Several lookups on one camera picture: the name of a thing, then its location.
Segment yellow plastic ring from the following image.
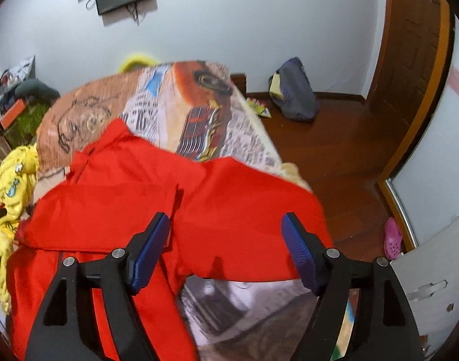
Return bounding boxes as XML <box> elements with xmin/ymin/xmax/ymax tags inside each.
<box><xmin>119</xmin><ymin>52</ymin><xmax>157</xmax><ymax>74</ymax></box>

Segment brown wooden door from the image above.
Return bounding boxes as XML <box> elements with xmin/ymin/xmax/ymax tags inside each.
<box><xmin>365</xmin><ymin>0</ymin><xmax>453</xmax><ymax>190</ymax></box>

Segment black hanging cables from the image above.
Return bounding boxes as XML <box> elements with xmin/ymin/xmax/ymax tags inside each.
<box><xmin>125</xmin><ymin>2</ymin><xmax>145</xmax><ymax>27</ymax></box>

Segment white wardrobe door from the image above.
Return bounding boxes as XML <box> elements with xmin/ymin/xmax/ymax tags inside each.
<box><xmin>384</xmin><ymin>15</ymin><xmax>459</xmax><ymax>251</ymax></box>

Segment yellow cartoon-print garment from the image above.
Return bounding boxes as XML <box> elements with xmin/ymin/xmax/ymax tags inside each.
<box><xmin>0</xmin><ymin>145</ymin><xmax>40</xmax><ymax>314</ymax></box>

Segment printed newspaper-pattern bedspread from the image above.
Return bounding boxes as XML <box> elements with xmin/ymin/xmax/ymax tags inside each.
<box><xmin>0</xmin><ymin>60</ymin><xmax>356</xmax><ymax>361</ymax></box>

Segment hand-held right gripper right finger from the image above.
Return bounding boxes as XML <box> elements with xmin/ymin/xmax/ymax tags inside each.
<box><xmin>281</xmin><ymin>212</ymin><xmax>426</xmax><ymax>361</ymax></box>

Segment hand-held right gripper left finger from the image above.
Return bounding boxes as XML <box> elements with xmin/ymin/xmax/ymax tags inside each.
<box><xmin>24</xmin><ymin>211</ymin><xmax>172</xmax><ymax>361</ymax></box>

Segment colourful snack packet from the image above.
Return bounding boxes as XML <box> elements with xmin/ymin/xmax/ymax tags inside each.
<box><xmin>246</xmin><ymin>97</ymin><xmax>272</xmax><ymax>118</ymax></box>

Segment printed shopping bag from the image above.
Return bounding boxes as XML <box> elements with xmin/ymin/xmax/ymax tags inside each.
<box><xmin>0</xmin><ymin>56</ymin><xmax>36</xmax><ymax>94</ymax></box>

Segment pink clog shoe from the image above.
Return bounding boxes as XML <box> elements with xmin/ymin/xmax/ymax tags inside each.
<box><xmin>384</xmin><ymin>217</ymin><xmax>404</xmax><ymax>261</ymax></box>

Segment red garment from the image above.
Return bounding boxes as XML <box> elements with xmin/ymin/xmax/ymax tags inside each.
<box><xmin>6</xmin><ymin>118</ymin><xmax>334</xmax><ymax>361</ymax></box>

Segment dark grey plush cushion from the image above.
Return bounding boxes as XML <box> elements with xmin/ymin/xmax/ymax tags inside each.
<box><xmin>15</xmin><ymin>79</ymin><xmax>61</xmax><ymax>101</ymax></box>

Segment blue-grey backpack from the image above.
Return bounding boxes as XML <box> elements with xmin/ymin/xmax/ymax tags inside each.
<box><xmin>268</xmin><ymin>57</ymin><xmax>320</xmax><ymax>123</ymax></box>

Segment orange box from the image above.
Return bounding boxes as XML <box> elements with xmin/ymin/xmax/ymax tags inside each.
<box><xmin>0</xmin><ymin>100</ymin><xmax>29</xmax><ymax>130</ymax></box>

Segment white cabinet door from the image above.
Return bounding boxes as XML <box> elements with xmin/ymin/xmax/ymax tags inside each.
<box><xmin>389</xmin><ymin>207</ymin><xmax>459</xmax><ymax>348</ymax></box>

